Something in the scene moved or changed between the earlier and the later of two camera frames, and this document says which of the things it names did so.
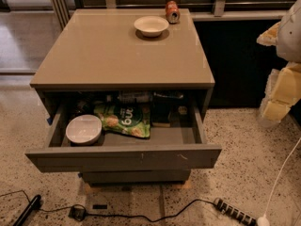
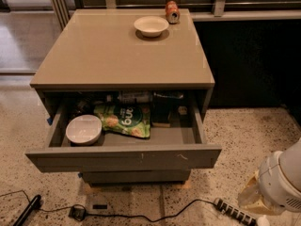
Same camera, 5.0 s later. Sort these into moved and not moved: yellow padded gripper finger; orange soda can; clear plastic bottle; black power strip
Moved: yellow padded gripper finger
Not moved: clear plastic bottle; black power strip; orange soda can
